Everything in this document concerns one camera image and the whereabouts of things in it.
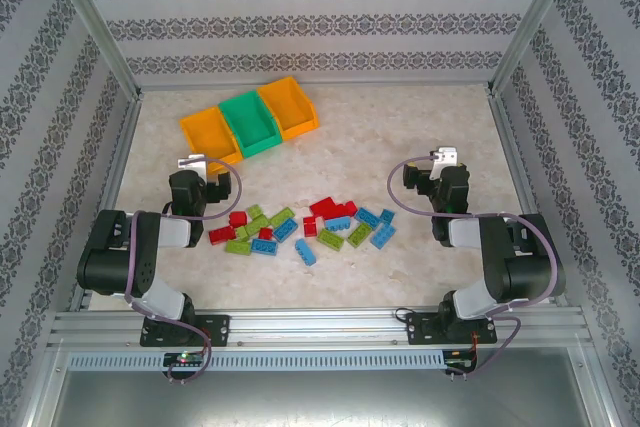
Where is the orange plastic bin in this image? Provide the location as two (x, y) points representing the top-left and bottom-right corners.
(257, 75), (320, 142)
(179, 107), (245, 167)

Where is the green plastic bin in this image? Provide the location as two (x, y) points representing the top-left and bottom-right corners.
(218, 91), (282, 160)

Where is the grey metal panel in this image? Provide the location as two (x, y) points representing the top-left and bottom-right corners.
(29, 369), (614, 427)

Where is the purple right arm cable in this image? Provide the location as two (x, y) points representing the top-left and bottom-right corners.
(387, 156), (561, 381)

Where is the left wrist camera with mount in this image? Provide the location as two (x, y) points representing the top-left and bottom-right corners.
(177, 153), (209, 183)

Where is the aluminium side rail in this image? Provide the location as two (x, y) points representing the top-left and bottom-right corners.
(68, 91), (145, 313)
(487, 93), (570, 309)

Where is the aluminium cross rail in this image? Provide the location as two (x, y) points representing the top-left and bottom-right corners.
(135, 77), (496, 94)

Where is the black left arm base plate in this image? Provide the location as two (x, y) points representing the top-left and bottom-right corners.
(139, 314), (231, 348)

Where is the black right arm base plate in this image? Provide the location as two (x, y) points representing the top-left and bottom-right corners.
(405, 311), (499, 347)

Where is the aluminium mounting rail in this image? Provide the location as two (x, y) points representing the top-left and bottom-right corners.
(47, 309), (589, 348)

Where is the aluminium frame post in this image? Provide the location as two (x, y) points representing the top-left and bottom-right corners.
(42, 0), (145, 98)
(486, 0), (585, 97)

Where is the slotted grey cable duct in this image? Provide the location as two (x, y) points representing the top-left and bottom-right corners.
(67, 350), (446, 371)

